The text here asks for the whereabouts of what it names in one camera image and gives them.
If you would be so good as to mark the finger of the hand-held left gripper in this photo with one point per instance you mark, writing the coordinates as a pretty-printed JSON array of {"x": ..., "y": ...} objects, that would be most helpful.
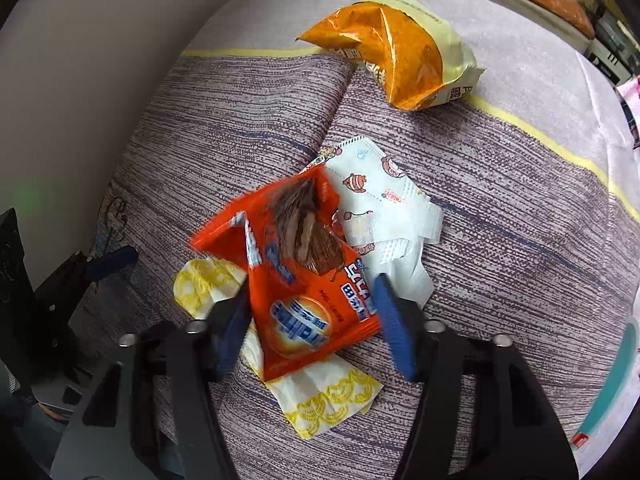
[{"x": 115, "y": 261}]

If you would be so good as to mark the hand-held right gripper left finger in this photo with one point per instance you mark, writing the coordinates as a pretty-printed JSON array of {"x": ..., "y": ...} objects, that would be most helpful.
[{"x": 232, "y": 340}]

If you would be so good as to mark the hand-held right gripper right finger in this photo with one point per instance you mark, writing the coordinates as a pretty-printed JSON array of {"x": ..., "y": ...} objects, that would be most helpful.
[{"x": 395, "y": 330}]

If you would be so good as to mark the orange snack packet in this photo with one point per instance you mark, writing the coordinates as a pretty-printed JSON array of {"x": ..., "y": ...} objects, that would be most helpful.
[{"x": 300, "y": 320}]

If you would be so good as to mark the teal plastic basin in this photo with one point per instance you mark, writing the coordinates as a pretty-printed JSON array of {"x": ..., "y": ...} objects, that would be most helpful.
[{"x": 616, "y": 385}]

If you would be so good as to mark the yellow patterned napkin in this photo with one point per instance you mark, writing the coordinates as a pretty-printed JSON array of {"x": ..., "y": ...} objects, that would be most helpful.
[{"x": 320, "y": 400}]

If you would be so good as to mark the white printed face mask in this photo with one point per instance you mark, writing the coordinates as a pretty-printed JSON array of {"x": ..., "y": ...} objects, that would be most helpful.
[{"x": 380, "y": 200}]

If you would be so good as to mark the purple striped bed sheet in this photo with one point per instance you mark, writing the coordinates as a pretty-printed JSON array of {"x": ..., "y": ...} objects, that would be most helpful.
[{"x": 500, "y": 210}]

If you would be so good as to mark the orange and cream snack bag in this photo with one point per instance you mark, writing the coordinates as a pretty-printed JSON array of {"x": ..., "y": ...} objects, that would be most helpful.
[{"x": 400, "y": 50}]

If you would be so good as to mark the pink floral blanket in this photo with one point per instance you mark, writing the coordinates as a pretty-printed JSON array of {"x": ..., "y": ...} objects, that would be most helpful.
[{"x": 631, "y": 110}]

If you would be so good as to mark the beige sofa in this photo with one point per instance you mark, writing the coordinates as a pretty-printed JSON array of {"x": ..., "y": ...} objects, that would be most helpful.
[{"x": 500, "y": 15}]

